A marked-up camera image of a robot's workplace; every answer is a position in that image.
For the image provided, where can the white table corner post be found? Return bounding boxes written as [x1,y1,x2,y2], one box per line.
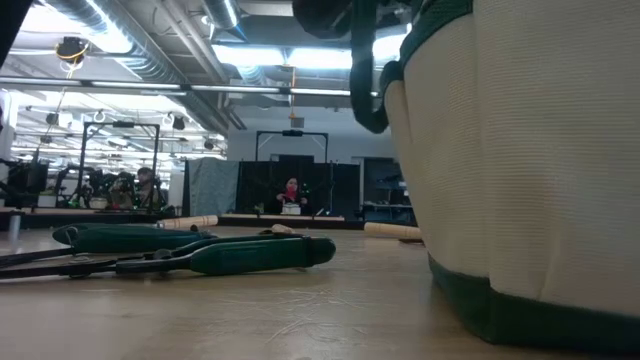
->
[7,212,22,249]

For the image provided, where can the white horizontal ceiling pipe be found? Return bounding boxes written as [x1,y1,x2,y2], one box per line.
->
[0,75,381,97]

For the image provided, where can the cream canvas garden bag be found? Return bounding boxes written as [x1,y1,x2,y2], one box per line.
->
[348,0,640,357]

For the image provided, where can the black partition panel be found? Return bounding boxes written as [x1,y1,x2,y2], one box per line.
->
[235,154,361,216]

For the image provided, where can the green-handled hedge shears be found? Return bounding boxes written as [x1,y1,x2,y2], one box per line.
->
[0,234,337,281]

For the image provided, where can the person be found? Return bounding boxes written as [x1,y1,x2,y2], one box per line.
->
[275,176,310,216]
[133,167,162,211]

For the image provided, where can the black machine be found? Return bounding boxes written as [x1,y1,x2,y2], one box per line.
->
[0,158,51,211]

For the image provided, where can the green-handled pruning shears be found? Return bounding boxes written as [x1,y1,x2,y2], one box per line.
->
[0,222,217,269]

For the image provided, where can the yellow black cable reel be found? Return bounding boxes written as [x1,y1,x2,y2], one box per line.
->
[54,36,90,65]

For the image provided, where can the black background robot arms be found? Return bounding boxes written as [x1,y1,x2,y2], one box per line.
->
[54,167,136,211]

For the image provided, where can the grey curtain partition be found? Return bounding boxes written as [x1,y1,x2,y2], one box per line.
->
[183,157,241,217]

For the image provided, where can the dark shelving unit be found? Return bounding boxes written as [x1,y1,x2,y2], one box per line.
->
[362,157,417,226]

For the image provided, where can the wooden-handled garden tool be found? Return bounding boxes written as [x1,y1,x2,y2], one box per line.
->
[363,221,424,245]
[258,223,297,236]

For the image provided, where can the silver spiral ventilation duct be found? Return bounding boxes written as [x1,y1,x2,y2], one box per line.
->
[42,0,184,85]

